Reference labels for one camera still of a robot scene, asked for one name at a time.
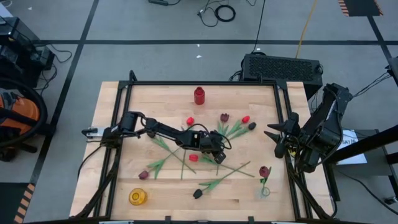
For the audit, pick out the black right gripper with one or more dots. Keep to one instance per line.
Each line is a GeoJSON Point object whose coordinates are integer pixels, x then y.
{"type": "Point", "coordinates": [292, 137]}

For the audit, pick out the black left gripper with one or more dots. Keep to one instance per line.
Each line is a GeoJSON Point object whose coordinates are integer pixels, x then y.
{"type": "Point", "coordinates": [214, 143]}

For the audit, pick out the red artificial tulip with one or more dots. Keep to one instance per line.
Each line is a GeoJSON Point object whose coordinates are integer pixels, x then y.
{"type": "Point", "coordinates": [190, 120]}
{"type": "Point", "coordinates": [193, 157]}
{"type": "Point", "coordinates": [246, 119]}

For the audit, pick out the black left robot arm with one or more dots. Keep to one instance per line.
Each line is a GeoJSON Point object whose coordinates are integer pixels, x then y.
{"type": "Point", "coordinates": [168, 130]}

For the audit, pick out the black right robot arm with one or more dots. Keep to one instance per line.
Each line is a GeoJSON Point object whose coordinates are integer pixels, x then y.
{"type": "Point", "coordinates": [326, 124]}

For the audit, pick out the red vase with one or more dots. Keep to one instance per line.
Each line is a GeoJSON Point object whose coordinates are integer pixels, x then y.
{"type": "Point", "coordinates": [199, 96]}

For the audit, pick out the clear glass vase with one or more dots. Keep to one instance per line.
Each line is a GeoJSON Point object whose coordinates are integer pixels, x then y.
{"type": "Point", "coordinates": [261, 194]}

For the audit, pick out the yellow glass vase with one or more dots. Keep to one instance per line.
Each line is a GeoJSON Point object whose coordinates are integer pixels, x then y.
{"type": "Point", "coordinates": [137, 196]}

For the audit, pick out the black mesh computer case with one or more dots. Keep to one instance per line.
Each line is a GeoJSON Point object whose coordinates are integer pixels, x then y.
{"type": "Point", "coordinates": [280, 71]}

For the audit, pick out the white paper sheet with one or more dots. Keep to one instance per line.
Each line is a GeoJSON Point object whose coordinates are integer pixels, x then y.
{"type": "Point", "coordinates": [354, 152]}

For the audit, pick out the black metal stand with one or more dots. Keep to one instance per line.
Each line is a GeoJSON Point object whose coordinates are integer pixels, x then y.
{"type": "Point", "coordinates": [373, 141]}

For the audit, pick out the small black adapter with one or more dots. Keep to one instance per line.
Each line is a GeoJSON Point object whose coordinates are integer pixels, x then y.
{"type": "Point", "coordinates": [390, 200]}

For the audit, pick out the black mat with striped edge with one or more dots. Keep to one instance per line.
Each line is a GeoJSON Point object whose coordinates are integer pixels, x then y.
{"type": "Point", "coordinates": [9, 202]}
{"type": "Point", "coordinates": [360, 7]}

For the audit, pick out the black power strip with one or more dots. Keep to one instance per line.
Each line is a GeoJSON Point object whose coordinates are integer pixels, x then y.
{"type": "Point", "coordinates": [158, 2]}

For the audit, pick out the orange vacuum cleaner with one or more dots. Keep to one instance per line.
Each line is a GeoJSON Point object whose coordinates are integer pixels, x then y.
{"type": "Point", "coordinates": [23, 112]}

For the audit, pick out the black equipment stack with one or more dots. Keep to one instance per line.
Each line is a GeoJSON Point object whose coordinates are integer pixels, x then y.
{"type": "Point", "coordinates": [15, 34]}

